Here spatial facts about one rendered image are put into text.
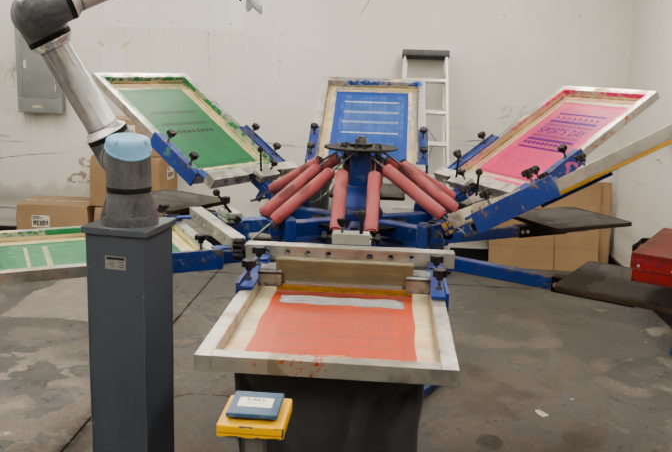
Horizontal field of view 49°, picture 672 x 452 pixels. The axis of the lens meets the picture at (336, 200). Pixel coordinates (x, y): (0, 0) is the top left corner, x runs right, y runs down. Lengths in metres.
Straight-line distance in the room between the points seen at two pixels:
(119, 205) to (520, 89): 4.76
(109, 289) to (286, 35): 4.52
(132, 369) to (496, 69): 4.76
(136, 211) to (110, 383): 0.47
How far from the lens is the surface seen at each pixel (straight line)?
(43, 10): 1.96
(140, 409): 2.12
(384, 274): 2.19
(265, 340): 1.87
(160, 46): 6.56
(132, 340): 2.05
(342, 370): 1.66
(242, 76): 6.38
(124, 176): 1.97
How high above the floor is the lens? 1.63
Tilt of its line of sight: 10 degrees down
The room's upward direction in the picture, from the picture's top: 2 degrees clockwise
